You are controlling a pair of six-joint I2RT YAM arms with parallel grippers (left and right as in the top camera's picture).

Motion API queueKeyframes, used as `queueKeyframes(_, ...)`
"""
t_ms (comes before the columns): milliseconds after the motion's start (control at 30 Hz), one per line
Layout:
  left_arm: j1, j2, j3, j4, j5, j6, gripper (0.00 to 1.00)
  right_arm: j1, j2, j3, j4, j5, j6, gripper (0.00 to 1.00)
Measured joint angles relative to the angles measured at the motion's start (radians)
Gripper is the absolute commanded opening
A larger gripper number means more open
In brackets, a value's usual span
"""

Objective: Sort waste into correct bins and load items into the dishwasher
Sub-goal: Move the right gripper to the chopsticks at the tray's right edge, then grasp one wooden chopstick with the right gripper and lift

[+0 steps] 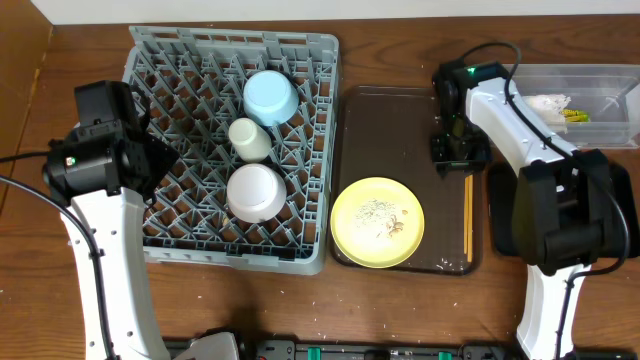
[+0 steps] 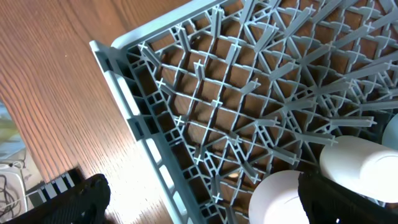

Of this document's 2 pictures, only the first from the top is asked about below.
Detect white napkin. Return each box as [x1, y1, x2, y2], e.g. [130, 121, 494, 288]
[523, 94, 571, 126]

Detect yellow plate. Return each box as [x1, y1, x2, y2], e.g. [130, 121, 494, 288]
[330, 177, 425, 268]

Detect yellow green snack wrapper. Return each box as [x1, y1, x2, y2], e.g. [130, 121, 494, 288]
[562, 109, 590, 123]

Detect white cup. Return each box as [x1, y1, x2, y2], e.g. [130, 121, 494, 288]
[228, 118, 272, 163]

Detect light blue bowl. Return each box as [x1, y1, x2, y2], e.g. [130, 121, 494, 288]
[243, 70, 299, 127]

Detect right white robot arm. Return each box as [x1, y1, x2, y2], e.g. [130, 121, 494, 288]
[431, 59, 632, 359]

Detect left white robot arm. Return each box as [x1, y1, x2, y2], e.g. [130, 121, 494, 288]
[43, 81, 179, 359]

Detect grey dishwasher rack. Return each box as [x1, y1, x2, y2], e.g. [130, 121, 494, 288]
[123, 26, 341, 275]

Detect dark brown serving tray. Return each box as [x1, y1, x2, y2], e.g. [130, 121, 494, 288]
[331, 86, 484, 276]

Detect clear plastic bin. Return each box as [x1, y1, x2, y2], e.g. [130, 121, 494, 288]
[513, 64, 639, 149]

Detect black tray bin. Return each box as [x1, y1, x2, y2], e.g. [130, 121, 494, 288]
[488, 162, 639, 258]

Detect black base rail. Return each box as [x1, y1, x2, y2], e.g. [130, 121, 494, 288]
[162, 327, 521, 360]

